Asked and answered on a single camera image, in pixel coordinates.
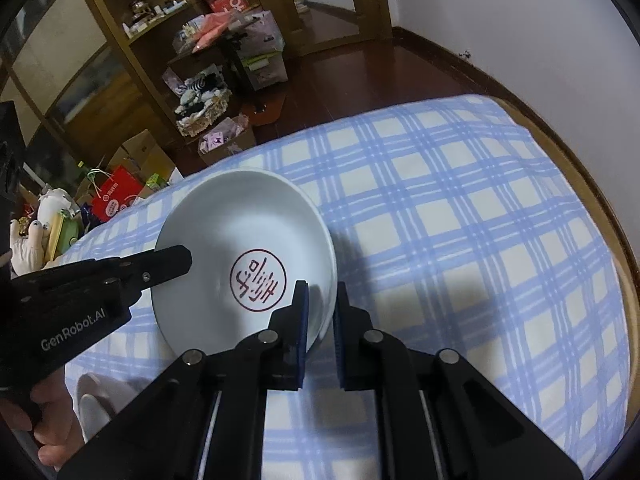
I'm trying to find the wooden door with glass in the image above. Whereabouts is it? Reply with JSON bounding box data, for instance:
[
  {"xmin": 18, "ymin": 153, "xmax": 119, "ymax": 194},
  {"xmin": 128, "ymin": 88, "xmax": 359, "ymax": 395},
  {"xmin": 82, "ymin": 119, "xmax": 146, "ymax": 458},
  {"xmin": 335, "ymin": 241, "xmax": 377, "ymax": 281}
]
[{"xmin": 235, "ymin": 0, "xmax": 396, "ymax": 57}]

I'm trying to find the open cardboard box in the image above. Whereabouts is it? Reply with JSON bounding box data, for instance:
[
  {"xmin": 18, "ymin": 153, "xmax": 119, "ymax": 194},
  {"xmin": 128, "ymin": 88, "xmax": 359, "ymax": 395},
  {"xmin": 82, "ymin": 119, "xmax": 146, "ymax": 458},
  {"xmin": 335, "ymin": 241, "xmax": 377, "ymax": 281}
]
[{"xmin": 120, "ymin": 130, "xmax": 174, "ymax": 187}]

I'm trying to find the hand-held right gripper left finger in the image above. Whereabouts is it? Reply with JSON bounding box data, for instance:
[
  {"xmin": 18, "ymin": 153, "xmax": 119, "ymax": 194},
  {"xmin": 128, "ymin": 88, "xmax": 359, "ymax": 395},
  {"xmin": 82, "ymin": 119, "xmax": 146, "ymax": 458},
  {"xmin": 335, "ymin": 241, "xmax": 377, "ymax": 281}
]
[{"xmin": 57, "ymin": 280, "xmax": 309, "ymax": 480}]

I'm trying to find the woven basket with clothes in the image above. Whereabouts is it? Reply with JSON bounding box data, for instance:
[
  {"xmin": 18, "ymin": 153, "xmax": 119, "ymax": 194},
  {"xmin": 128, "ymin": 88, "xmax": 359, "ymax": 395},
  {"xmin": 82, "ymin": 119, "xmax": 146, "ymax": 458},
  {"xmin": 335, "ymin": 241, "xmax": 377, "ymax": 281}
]
[{"xmin": 175, "ymin": 72, "xmax": 233, "ymax": 137}]

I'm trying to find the wooden wardrobe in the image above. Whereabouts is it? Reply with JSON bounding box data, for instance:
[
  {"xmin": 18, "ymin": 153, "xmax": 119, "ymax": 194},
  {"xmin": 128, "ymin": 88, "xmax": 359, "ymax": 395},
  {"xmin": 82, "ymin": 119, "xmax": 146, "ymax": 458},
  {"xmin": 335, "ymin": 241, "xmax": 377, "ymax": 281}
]
[{"xmin": 0, "ymin": 0, "xmax": 187, "ymax": 182}]

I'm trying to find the wooden corner shelf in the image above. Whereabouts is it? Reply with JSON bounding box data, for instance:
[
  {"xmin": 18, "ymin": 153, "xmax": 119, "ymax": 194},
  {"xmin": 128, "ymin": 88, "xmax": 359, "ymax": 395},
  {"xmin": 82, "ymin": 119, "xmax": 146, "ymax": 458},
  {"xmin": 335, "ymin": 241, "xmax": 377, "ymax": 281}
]
[{"xmin": 75, "ymin": 0, "xmax": 236, "ymax": 127}]

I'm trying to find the clear storage box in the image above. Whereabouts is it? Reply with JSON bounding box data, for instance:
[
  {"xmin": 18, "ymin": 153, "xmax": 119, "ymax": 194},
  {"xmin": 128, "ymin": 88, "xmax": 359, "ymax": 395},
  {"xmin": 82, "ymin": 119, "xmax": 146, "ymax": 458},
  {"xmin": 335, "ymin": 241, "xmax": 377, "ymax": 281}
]
[{"xmin": 240, "ymin": 50, "xmax": 289, "ymax": 92}]

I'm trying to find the pink and white plush doll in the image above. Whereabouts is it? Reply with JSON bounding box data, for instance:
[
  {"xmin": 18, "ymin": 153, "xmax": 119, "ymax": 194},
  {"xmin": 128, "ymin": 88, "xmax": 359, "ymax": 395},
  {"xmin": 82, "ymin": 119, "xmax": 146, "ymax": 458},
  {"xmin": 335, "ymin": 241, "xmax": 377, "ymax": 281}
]
[{"xmin": 10, "ymin": 219, "xmax": 52, "ymax": 274}]

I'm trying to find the plain white bowl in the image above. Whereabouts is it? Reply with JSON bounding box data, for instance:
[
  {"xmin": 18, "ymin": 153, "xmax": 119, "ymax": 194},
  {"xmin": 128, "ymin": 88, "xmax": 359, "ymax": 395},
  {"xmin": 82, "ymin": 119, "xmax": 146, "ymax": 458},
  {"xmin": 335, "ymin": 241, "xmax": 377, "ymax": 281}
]
[{"xmin": 151, "ymin": 168, "xmax": 337, "ymax": 357}]

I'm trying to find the box of pink packets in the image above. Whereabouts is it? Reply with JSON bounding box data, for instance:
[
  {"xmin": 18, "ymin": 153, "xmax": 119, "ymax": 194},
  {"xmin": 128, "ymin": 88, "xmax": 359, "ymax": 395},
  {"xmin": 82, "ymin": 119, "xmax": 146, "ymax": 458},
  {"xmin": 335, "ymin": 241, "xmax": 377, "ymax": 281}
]
[{"xmin": 199, "ymin": 115, "xmax": 256, "ymax": 162}]

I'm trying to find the small black folding table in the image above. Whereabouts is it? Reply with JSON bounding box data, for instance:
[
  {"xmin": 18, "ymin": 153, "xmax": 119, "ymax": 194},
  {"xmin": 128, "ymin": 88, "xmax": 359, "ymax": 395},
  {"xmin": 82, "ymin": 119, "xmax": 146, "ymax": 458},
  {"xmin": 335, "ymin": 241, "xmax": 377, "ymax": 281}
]
[{"xmin": 167, "ymin": 25, "xmax": 287, "ymax": 127}]

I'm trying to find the green yellow plush cushion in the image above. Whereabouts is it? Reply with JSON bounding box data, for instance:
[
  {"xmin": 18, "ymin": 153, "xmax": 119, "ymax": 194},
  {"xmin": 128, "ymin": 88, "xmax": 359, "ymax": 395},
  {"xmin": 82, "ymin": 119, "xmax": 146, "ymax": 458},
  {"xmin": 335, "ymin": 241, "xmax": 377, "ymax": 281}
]
[{"xmin": 47, "ymin": 210, "xmax": 84, "ymax": 262}]

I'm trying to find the blue checkered cloth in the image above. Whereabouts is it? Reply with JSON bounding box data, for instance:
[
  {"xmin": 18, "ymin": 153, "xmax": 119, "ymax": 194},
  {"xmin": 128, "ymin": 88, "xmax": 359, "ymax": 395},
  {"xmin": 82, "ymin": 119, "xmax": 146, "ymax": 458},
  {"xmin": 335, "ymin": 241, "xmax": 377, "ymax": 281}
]
[{"xmin": 62, "ymin": 94, "xmax": 630, "ymax": 480}]

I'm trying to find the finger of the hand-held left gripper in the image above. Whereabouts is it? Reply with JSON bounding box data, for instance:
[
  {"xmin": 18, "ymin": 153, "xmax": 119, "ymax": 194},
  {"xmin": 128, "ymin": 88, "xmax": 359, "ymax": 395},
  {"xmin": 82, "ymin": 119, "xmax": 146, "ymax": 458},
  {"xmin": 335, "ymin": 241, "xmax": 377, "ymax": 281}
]
[{"xmin": 12, "ymin": 244, "xmax": 194, "ymax": 297}]

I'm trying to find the white spiky plush toy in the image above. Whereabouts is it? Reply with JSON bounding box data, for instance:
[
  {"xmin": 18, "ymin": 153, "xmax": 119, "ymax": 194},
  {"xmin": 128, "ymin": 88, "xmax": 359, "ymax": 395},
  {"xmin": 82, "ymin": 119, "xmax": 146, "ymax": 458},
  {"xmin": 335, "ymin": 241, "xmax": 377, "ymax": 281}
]
[{"xmin": 37, "ymin": 187, "xmax": 79, "ymax": 221}]

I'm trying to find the person's left hand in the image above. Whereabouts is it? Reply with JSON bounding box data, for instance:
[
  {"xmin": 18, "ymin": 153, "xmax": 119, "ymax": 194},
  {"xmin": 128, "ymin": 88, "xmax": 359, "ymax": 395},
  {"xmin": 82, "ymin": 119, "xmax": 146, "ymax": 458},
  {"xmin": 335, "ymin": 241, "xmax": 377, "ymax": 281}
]
[{"xmin": 29, "ymin": 365, "xmax": 84, "ymax": 470}]

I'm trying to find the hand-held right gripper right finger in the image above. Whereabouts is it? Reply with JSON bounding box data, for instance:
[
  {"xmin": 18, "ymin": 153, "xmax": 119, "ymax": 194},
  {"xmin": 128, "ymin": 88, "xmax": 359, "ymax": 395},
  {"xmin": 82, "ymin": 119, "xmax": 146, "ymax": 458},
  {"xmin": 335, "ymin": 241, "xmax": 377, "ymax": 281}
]
[{"xmin": 333, "ymin": 282, "xmax": 584, "ymax": 480}]

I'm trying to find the pink packet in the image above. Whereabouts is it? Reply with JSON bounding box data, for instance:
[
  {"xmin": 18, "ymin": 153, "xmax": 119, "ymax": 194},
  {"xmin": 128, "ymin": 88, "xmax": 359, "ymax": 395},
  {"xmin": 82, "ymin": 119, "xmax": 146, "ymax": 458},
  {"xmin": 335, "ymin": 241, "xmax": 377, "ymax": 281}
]
[{"xmin": 192, "ymin": 12, "xmax": 236, "ymax": 51}]

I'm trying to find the red paper bag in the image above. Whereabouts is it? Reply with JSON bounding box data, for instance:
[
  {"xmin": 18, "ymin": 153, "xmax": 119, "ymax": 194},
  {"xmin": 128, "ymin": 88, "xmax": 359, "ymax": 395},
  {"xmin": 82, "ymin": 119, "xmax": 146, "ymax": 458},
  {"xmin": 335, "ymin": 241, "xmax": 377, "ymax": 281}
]
[{"xmin": 90, "ymin": 166, "xmax": 146, "ymax": 224}]

